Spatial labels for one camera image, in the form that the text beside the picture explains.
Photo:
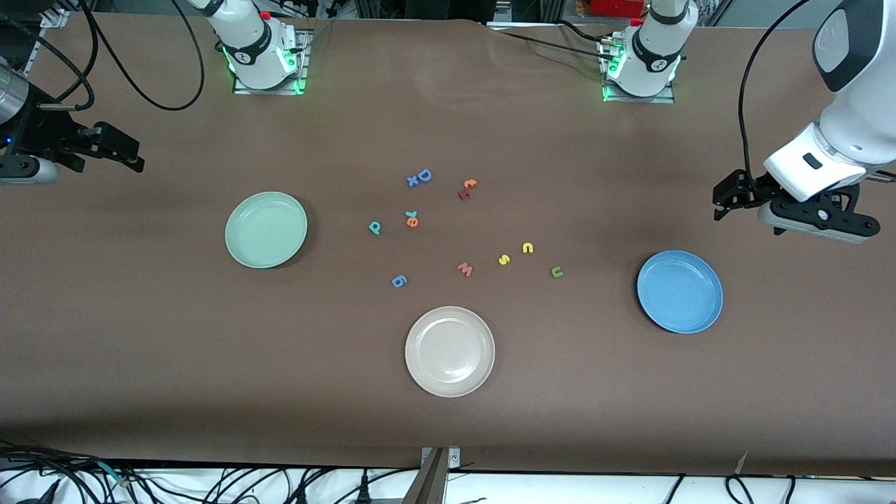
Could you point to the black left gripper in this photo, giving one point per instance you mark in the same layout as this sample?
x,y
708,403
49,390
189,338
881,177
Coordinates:
x,y
754,187

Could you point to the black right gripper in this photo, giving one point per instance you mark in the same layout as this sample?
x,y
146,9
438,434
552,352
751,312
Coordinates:
x,y
40,133

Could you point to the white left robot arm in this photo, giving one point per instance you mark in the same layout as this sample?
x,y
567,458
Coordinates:
x,y
849,131

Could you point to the blue plate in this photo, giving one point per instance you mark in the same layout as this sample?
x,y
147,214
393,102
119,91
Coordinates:
x,y
680,292

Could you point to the green plate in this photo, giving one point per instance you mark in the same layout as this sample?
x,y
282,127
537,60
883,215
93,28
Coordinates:
x,y
266,229

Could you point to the brown table mat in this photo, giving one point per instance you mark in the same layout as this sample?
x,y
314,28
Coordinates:
x,y
140,350

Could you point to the red box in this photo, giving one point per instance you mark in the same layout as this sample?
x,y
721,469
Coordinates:
x,y
616,7

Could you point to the white paper scrap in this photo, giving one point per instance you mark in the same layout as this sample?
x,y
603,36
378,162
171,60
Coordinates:
x,y
742,463

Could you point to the blue letter D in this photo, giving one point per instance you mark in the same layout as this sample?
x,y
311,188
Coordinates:
x,y
424,175

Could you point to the pink letter w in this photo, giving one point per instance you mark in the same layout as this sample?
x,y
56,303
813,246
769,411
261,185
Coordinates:
x,y
465,269

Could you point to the beige plate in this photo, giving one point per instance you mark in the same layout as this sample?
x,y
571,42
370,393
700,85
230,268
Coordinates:
x,y
449,351

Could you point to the black power plug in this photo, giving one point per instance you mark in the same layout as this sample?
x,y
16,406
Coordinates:
x,y
363,490

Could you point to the grey aluminium beam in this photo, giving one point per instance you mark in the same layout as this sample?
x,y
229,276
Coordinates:
x,y
428,483

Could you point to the aluminium frame rail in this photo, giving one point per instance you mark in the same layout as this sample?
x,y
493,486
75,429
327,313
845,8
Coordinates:
x,y
56,17

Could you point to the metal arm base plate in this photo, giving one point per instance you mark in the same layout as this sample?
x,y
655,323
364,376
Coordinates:
x,y
651,100
266,91

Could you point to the small metal bracket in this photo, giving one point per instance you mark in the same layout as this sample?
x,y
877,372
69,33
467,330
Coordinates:
x,y
454,458

